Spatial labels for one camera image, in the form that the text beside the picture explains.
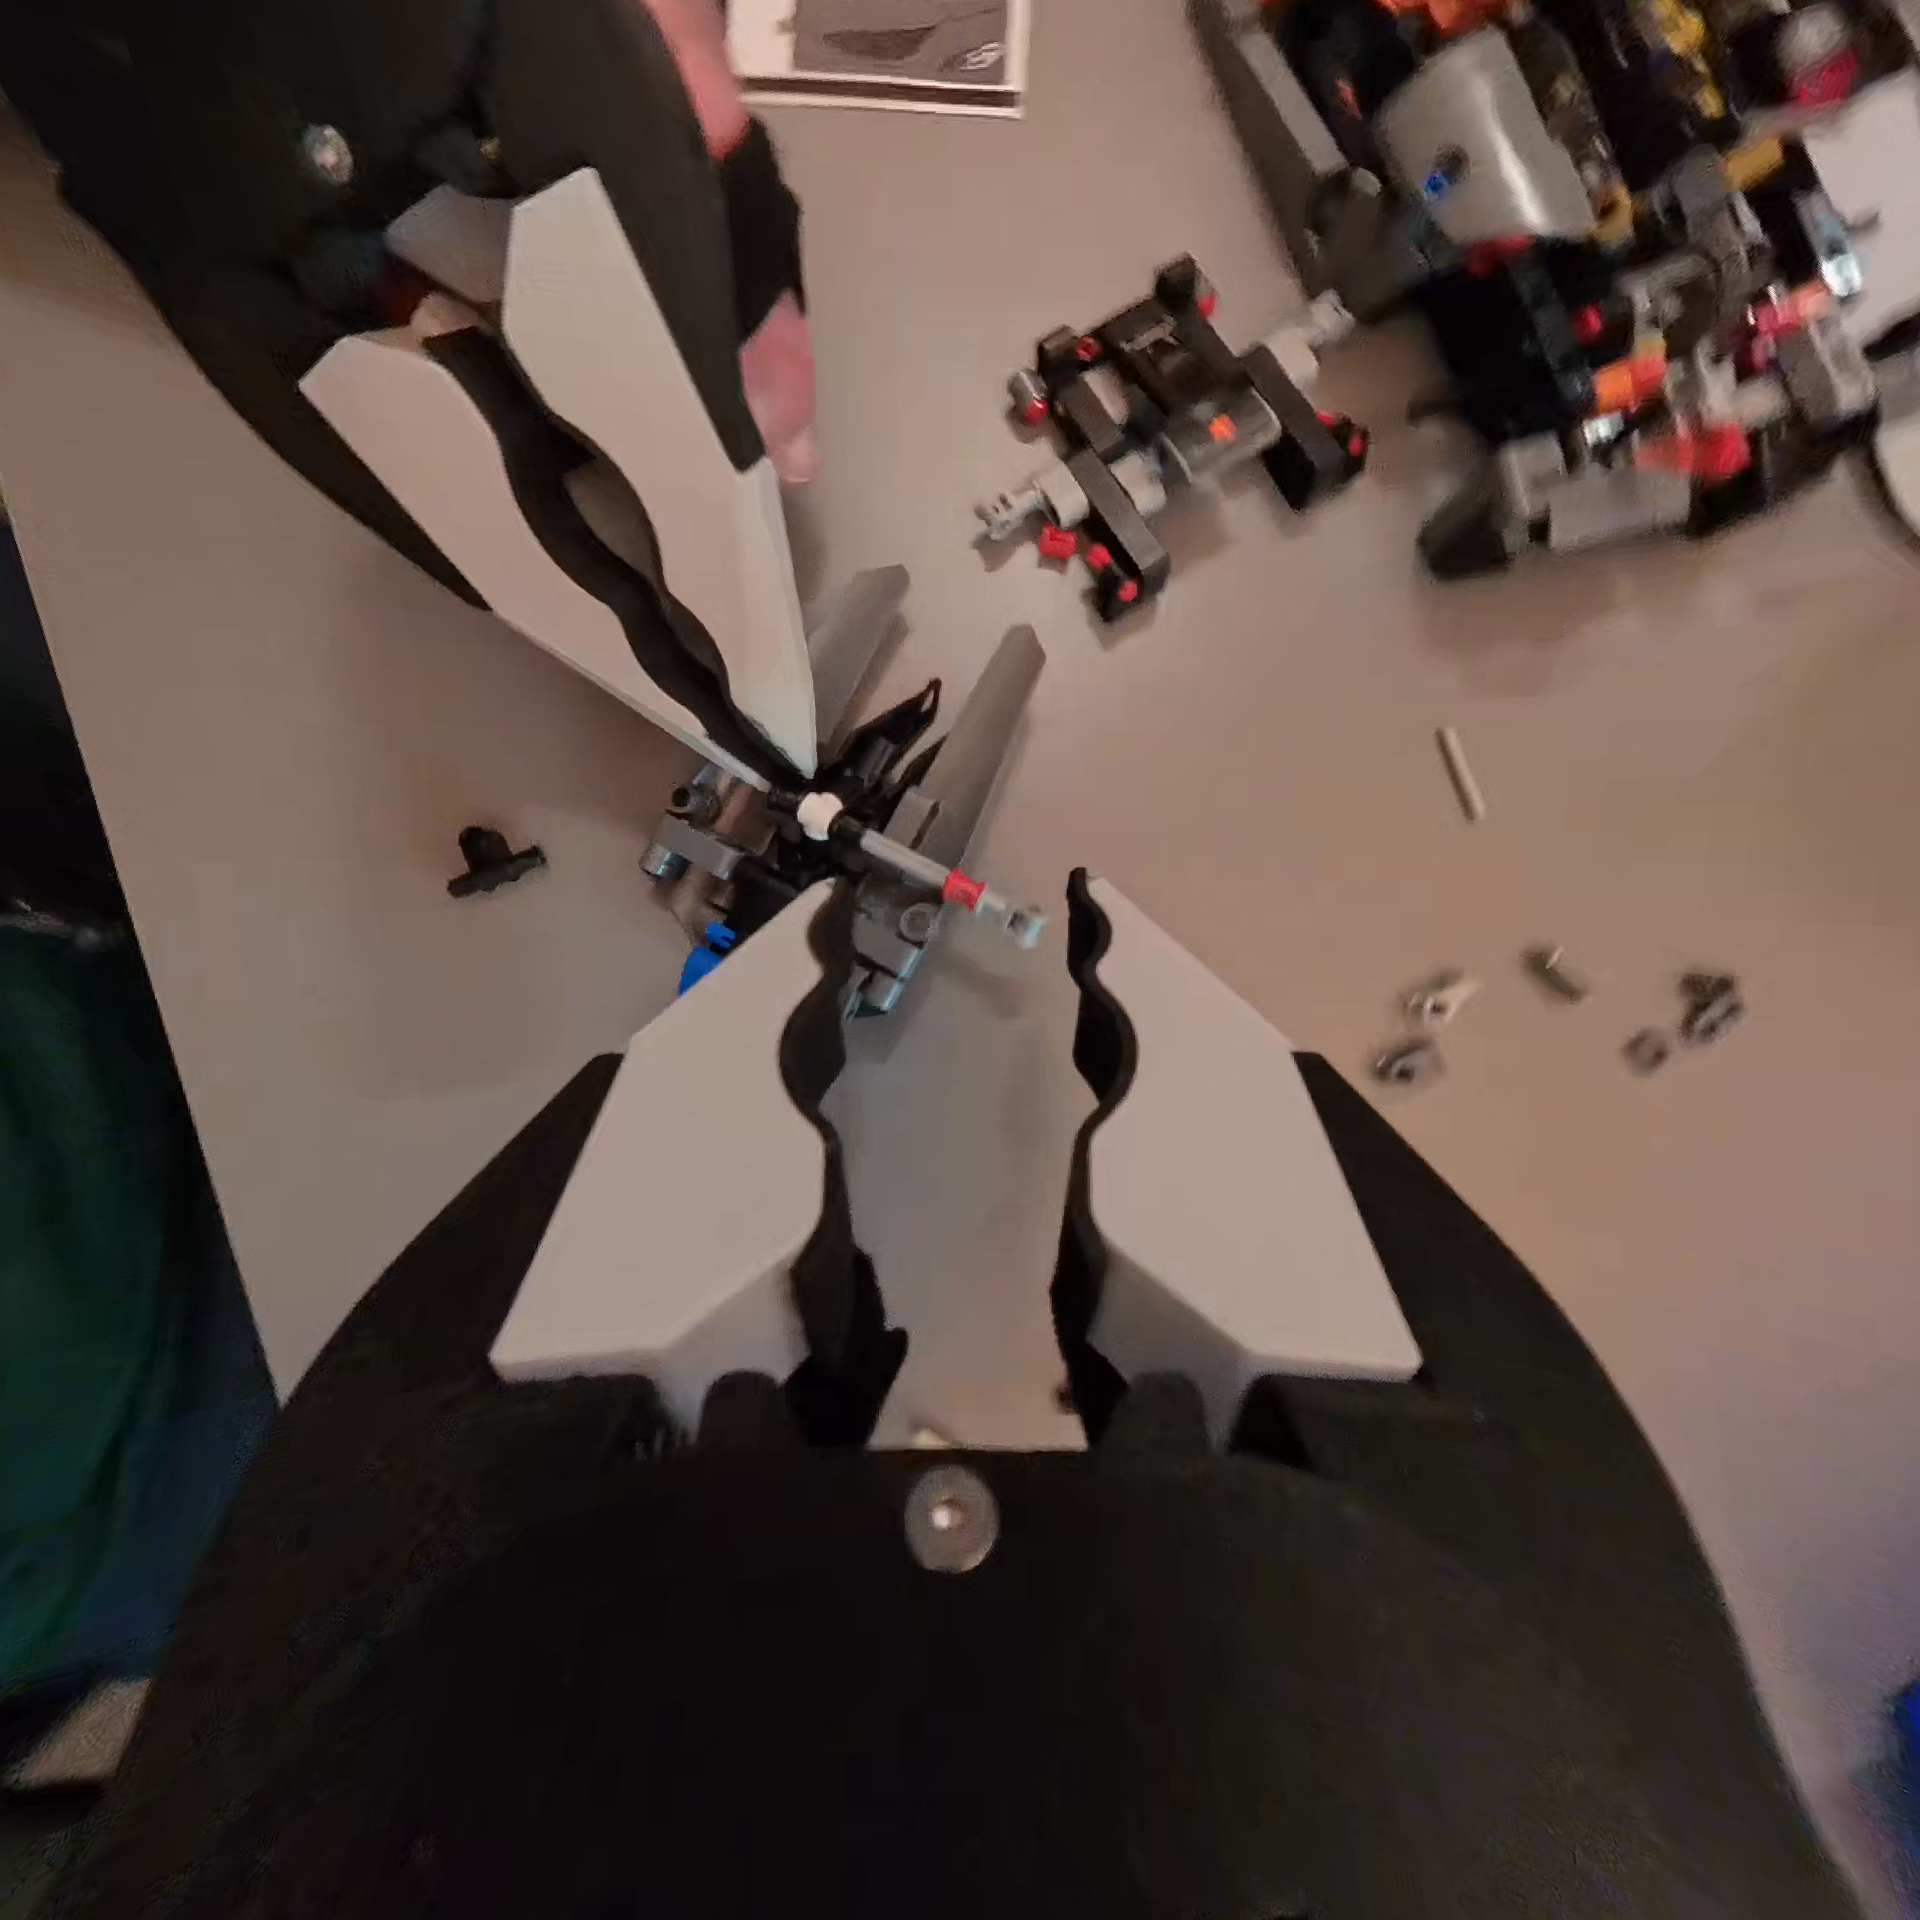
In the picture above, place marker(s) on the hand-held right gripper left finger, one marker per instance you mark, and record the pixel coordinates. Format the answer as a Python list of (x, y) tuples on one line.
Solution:
[(661, 1214)]

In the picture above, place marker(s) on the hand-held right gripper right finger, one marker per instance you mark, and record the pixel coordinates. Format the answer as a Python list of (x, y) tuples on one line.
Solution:
[(1244, 1214)]

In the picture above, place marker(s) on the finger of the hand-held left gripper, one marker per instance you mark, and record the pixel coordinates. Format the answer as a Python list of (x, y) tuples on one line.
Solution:
[(661, 422), (451, 495)]

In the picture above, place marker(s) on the grey black lego subassembly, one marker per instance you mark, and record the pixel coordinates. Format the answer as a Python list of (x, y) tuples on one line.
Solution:
[(869, 839)]

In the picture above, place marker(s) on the metal axle with red bush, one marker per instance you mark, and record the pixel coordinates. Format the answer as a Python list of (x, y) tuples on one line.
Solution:
[(938, 879)]

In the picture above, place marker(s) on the dark grey lego axle connector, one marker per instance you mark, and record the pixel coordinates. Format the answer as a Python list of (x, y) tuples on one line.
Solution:
[(1406, 1061)]

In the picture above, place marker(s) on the light grey lego axle connector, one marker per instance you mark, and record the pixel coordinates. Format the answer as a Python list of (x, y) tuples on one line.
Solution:
[(1442, 998)]

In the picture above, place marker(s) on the black T-shaped lego pin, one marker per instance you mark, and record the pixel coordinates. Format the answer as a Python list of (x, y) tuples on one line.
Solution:
[(488, 867)]

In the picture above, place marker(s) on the small dark lego bar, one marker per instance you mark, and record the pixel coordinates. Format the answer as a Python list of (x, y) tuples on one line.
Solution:
[(1555, 974)]

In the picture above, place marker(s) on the lego sticker sheet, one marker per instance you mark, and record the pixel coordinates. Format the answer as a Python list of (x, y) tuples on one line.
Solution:
[(885, 61)]

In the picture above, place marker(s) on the light grey lego axle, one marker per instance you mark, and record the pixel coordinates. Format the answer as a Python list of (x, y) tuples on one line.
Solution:
[(1463, 774)]

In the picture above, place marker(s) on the black grey lego module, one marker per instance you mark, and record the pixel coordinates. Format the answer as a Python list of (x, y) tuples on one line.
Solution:
[(1171, 434)]

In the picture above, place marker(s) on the dark grey lego liftarm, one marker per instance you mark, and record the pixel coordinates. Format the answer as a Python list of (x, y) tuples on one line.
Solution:
[(1711, 1005)]

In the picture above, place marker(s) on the partly built lego car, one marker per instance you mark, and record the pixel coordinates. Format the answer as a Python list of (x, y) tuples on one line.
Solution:
[(1575, 225)]

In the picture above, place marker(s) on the person's left hand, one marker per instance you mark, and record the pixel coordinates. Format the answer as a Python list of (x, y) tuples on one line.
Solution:
[(787, 405)]

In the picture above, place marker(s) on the person's green shirt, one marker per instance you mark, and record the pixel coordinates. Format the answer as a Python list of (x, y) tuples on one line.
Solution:
[(90, 1277)]

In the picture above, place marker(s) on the blue plastic bin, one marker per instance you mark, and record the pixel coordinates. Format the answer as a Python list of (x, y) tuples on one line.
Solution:
[(1902, 1741)]

